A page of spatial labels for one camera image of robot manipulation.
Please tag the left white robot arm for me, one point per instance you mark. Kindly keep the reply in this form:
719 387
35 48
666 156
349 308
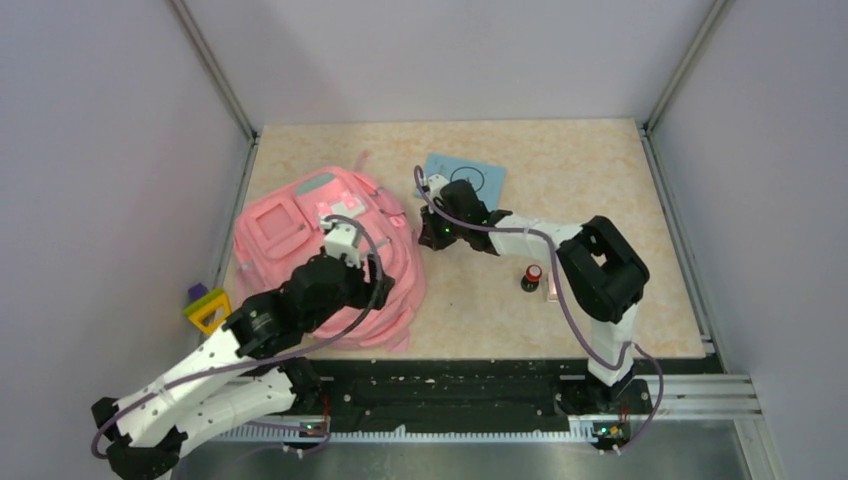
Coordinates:
248 368

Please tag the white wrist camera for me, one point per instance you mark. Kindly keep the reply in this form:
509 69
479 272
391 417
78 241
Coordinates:
343 242
431 187

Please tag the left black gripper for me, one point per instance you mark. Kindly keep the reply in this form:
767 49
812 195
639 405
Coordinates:
366 289

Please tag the pink eraser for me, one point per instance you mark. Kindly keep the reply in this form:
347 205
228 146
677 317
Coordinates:
551 291

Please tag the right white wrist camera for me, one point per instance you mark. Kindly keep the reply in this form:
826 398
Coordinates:
431 187

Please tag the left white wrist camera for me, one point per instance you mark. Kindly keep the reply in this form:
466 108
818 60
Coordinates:
343 242

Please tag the pink student backpack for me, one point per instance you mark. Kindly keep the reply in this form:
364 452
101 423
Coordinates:
281 230

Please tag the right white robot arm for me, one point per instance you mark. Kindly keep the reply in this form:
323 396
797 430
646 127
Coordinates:
598 277

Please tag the purple block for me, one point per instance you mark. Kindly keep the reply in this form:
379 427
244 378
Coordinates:
196 292

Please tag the yellow triangle ruler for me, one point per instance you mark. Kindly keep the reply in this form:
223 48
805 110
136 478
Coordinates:
209 312

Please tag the light blue book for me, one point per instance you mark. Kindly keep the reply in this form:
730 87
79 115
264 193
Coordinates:
487 179

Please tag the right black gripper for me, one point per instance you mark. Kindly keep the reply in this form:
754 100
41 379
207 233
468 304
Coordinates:
430 236

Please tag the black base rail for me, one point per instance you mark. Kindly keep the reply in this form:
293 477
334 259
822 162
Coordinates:
464 396

